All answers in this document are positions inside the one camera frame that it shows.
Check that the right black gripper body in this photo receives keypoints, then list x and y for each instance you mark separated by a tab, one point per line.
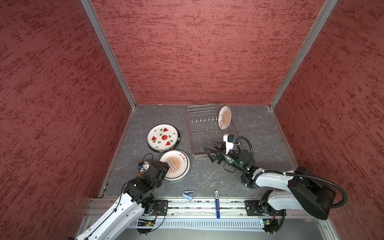
229	159

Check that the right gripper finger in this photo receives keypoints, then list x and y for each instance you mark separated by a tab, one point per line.
218	148
212	154

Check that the white watermelon pattern plate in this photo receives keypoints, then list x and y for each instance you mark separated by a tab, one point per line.
162	137

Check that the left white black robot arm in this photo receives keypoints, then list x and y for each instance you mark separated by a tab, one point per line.
136	200

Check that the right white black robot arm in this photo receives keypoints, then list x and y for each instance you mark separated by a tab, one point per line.
292	190

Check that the rearmost brown rim plate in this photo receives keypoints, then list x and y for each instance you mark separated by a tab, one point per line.
224	117

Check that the blue marker pen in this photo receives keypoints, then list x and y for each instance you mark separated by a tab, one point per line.
217	204

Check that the light blue clip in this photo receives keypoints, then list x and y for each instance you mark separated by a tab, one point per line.
188	195

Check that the right small circuit board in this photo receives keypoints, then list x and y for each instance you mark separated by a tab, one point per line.
271	226

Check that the small circuit board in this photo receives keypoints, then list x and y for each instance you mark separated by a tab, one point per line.
145	223
271	226

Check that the left small circuit board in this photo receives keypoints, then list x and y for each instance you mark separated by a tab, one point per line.
145	223

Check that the metal wire dish rack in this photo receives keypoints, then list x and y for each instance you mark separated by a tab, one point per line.
204	128

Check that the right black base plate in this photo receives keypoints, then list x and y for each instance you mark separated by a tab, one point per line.
256	208

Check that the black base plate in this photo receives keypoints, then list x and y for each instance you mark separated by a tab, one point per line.
160	207
256	208

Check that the white slotted cable duct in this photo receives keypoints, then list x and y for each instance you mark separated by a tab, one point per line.
205	224

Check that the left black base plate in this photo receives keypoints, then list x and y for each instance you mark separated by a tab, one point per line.
160	207

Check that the aluminium front rail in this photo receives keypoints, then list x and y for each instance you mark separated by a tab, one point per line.
181	208

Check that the right aluminium corner post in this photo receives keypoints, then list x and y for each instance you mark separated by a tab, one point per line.
318	24

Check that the aluminium corner post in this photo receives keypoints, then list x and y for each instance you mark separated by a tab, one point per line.
318	24
97	26

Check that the left aluminium corner post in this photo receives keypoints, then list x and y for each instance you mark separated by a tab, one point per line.
97	26

